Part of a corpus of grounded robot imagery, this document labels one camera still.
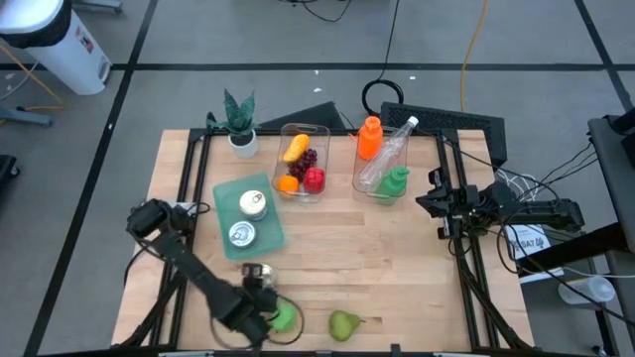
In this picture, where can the green pear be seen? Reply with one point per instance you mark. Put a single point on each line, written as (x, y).
(343, 326)

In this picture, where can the black perforated panel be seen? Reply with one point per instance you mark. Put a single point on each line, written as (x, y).
(456, 119)

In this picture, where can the orange plastic bottle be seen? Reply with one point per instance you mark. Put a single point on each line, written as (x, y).
(370, 141)

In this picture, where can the red grapes bunch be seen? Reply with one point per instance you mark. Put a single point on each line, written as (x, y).
(303, 166)

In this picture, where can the potted plant white pot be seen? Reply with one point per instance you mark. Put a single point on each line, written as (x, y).
(240, 116)

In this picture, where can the grey stand foot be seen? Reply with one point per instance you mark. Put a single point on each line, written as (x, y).
(30, 119)

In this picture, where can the black floor object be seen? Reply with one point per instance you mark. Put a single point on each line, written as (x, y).
(6, 168)

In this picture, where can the teal plastic tray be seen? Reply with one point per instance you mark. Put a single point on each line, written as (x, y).
(270, 243)

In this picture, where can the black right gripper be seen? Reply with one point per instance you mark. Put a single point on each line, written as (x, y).
(461, 203)

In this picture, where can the grey metal bar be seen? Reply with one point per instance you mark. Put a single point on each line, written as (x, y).
(99, 6)

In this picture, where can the pale lid tin can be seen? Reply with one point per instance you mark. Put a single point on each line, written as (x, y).
(269, 273)

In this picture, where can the olive label tuna can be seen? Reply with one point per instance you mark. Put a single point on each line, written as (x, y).
(242, 234)

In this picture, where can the green plastic bottle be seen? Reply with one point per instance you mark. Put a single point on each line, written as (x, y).
(392, 186)

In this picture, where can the dark grey cart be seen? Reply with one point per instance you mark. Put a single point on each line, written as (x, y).
(610, 163)

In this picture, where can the blue label tin can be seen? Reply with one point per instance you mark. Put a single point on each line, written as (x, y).
(253, 202)

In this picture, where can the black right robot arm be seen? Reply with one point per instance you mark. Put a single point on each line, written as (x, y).
(526, 208)

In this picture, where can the green bell pepper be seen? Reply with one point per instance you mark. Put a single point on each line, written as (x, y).
(288, 317)

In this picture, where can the black flat panel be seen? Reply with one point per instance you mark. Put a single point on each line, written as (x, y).
(307, 116)

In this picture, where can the black beam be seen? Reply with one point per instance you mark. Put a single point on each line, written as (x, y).
(595, 245)

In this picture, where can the translucent bottle on floor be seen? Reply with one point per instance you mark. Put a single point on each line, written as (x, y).
(590, 290)

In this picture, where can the clear plastic bottle white cap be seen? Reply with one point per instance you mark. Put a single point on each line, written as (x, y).
(392, 151)

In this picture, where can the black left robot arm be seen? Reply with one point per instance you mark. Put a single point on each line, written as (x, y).
(198, 276)

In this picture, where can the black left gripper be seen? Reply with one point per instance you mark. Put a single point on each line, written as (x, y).
(253, 307)

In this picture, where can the white labelled box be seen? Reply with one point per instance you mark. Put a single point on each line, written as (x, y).
(528, 245)

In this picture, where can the yellow banana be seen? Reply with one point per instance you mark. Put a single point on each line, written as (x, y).
(296, 148)

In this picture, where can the red bell pepper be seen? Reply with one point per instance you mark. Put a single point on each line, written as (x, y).
(314, 180)

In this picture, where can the orange fruit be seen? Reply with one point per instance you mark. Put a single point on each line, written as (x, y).
(288, 184)

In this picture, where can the white trash bin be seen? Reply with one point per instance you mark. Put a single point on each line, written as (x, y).
(74, 54)

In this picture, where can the clear plastic container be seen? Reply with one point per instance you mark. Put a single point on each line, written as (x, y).
(322, 139)
(359, 171)

